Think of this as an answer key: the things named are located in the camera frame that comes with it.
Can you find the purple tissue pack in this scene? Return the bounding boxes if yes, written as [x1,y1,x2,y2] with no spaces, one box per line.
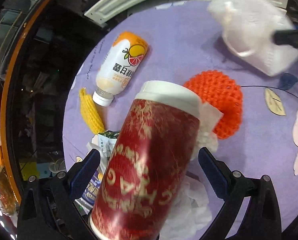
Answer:
[76,142,108,213]

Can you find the white face mask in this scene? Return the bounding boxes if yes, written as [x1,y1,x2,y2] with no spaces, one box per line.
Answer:
[207,0,298,76]

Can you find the red paper cup white lid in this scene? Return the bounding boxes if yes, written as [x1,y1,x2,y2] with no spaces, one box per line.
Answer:
[90,81,201,239]

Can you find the glass candy jar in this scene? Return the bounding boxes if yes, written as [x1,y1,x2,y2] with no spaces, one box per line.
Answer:
[0,171,17,217]

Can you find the crumpled white plastic wrapper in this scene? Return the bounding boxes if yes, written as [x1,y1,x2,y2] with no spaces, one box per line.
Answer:
[159,176,212,239]

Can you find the green white carton box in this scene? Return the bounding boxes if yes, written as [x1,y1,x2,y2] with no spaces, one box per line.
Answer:
[92,130,120,159]

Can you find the orange knitted scrubber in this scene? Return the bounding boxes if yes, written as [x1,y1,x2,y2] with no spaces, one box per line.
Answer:
[184,70,243,139]

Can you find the yellow knitted scrubber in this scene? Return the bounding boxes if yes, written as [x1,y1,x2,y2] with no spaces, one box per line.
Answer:
[79,88,105,134]

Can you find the crumpled white tissue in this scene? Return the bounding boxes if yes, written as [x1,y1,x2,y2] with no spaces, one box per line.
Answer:
[191,102,223,160]

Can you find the yogurt drink bottle orange label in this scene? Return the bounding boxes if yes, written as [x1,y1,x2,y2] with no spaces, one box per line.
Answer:
[93,31,149,107]

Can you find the curved wooden counter shelf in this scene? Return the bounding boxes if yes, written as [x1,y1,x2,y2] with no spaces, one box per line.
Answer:
[0,0,72,204]

